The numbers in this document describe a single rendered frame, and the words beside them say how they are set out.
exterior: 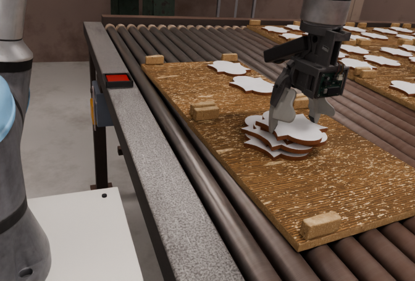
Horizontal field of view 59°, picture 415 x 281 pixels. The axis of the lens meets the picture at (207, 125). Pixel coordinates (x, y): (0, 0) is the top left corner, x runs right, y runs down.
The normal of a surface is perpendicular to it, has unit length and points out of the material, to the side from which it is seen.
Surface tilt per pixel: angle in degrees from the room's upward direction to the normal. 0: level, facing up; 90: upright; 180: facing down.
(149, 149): 0
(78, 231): 3
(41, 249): 71
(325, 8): 90
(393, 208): 0
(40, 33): 90
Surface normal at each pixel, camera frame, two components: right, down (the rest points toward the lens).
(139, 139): 0.09, -0.90
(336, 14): 0.25, 0.45
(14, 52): 0.84, -0.40
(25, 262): 0.52, 0.37
